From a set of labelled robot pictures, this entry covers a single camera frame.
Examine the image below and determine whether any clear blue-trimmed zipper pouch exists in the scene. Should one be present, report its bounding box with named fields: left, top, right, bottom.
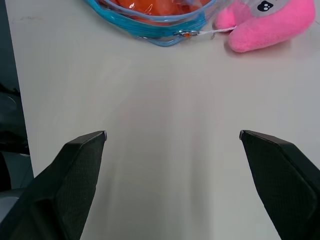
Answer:
left=83, top=0, right=219, bottom=48

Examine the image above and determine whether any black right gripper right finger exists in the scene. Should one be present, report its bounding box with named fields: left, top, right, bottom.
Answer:
left=239, top=129, right=320, bottom=240

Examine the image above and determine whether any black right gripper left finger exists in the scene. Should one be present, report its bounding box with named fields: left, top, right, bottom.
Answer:
left=0, top=130, right=108, bottom=240

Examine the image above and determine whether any pink plush toy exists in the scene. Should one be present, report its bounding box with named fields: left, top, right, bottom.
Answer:
left=214, top=0, right=316, bottom=53

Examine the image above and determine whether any white zipper pull string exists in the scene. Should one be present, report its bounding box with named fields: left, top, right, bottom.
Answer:
left=197, top=26, right=238, bottom=40

